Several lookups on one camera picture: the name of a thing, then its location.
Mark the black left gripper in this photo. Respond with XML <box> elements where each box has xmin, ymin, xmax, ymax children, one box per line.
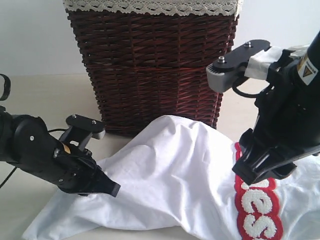
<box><xmin>37</xmin><ymin>132</ymin><xmax>121</xmax><ymax>197</ymax></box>

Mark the black right camera cable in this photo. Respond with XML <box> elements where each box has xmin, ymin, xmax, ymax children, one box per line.
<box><xmin>231</xmin><ymin>77</ymin><xmax>276</xmax><ymax>97</ymax></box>

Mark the dark brown wicker basket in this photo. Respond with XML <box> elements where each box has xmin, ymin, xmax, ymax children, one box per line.
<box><xmin>67</xmin><ymin>10</ymin><xmax>238</xmax><ymax>137</ymax></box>

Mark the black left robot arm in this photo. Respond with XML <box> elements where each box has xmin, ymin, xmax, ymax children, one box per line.
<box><xmin>0</xmin><ymin>110</ymin><xmax>121</xmax><ymax>197</ymax></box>

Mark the white t-shirt with red lettering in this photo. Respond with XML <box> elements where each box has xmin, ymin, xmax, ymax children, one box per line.
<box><xmin>23</xmin><ymin>115</ymin><xmax>320</xmax><ymax>240</ymax></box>

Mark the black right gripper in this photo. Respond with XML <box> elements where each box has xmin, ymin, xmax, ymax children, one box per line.
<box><xmin>232</xmin><ymin>50</ymin><xmax>320</xmax><ymax>186</ymax></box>

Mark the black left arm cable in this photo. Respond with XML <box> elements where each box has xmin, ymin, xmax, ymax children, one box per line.
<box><xmin>0</xmin><ymin>73</ymin><xmax>68</xmax><ymax>188</ymax></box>

